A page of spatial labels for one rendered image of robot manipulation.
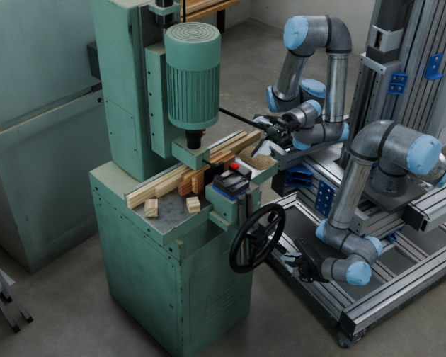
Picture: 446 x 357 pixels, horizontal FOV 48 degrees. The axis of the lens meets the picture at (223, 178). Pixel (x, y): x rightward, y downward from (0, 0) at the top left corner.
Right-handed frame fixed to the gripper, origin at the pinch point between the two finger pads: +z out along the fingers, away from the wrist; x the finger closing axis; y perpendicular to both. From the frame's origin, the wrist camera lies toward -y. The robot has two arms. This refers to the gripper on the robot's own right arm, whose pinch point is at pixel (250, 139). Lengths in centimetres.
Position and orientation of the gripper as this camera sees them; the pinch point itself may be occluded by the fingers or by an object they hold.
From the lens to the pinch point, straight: 177.9
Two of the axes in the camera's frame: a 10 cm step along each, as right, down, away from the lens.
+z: -7.1, 4.2, -5.7
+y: 7.1, 4.2, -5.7
